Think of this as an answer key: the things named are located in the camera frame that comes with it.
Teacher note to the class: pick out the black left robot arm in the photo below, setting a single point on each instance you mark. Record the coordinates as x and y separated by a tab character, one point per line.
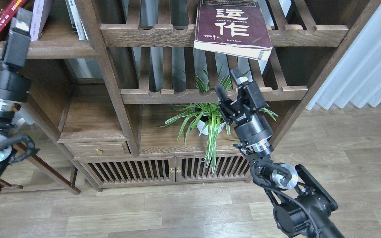
12	149

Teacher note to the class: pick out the green spider plant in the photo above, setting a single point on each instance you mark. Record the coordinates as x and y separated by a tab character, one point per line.
209	113

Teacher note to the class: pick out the brass drawer knob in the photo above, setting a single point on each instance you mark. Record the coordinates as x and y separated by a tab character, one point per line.
98	151

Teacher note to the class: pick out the white upright books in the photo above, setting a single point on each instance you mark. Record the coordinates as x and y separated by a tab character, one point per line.
76	20

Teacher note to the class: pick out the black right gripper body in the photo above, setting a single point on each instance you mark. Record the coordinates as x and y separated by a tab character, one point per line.
252	129

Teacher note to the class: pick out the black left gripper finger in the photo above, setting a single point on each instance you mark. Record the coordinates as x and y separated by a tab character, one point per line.
15	50

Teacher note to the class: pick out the white lavender paperback book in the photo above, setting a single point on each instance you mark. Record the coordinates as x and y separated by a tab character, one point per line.
41	10

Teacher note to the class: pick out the red paperback book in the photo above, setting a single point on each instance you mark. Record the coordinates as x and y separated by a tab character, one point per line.
9	12

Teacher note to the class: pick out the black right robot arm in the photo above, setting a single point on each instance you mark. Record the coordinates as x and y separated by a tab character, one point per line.
301	204

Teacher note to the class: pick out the dark red thick book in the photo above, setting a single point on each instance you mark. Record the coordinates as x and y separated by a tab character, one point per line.
233	27

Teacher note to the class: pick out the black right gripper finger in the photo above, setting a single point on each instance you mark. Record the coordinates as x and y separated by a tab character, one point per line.
249	93
222	96

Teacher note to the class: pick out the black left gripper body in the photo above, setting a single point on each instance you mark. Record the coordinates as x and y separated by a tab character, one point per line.
14	86

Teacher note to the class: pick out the white plant pot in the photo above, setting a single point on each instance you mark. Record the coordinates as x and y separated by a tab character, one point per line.
205	129

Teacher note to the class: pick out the white pleated curtain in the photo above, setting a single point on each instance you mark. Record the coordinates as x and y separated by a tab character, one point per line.
356	80

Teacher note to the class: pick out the dark wooden bookshelf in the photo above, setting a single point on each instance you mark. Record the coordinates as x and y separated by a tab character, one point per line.
120	105

